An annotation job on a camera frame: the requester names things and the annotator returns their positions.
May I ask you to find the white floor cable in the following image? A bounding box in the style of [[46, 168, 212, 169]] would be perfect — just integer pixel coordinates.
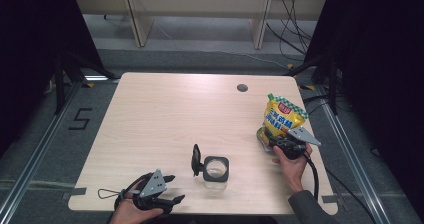
[[154, 22, 290, 69]]

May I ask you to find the yellow sauce pouch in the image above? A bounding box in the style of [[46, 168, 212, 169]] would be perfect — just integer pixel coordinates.
[[255, 92, 309, 155]]

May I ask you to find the person's dark clothing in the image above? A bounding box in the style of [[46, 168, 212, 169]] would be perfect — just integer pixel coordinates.
[[143, 214, 278, 224]]

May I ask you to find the black metal stand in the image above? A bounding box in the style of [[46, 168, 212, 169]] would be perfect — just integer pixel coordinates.
[[283, 52, 342, 116], [53, 48, 118, 116]]

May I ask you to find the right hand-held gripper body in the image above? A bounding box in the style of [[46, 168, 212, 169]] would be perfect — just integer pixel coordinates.
[[273, 126, 323, 161]]

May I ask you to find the thin black floor cable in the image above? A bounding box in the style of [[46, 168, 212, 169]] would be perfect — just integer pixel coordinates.
[[325, 168, 379, 224]]

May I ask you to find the black curtain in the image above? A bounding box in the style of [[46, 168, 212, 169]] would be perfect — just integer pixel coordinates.
[[0, 0, 104, 158], [304, 0, 424, 215]]

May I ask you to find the glass jar with black lid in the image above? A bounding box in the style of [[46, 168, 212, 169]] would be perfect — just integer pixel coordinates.
[[191, 143, 231, 190]]

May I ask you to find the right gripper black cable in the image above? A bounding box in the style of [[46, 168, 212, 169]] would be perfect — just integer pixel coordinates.
[[301, 150, 320, 201]]

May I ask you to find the light wooden desk frame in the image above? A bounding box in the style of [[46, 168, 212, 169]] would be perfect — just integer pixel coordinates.
[[71, 0, 329, 51]]

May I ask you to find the person's right hand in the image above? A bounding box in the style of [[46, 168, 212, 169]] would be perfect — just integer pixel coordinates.
[[271, 143, 314, 196]]

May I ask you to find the thin black wire loop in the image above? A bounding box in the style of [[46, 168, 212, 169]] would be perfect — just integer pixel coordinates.
[[97, 188, 125, 200]]

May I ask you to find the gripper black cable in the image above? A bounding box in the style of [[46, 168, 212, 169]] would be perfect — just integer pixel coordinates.
[[114, 172, 149, 212], [301, 150, 320, 201]]

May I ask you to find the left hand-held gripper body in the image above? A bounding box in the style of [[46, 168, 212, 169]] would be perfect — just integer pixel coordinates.
[[132, 168, 175, 216]]

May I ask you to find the person's left hand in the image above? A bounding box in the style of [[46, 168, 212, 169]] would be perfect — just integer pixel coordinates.
[[109, 181, 164, 224]]

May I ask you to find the metal floor rail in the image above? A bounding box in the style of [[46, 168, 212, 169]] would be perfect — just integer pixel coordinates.
[[0, 80, 84, 217], [314, 83, 388, 224]]

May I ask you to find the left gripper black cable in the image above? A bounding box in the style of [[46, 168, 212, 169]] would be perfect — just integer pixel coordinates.
[[114, 172, 149, 212]]

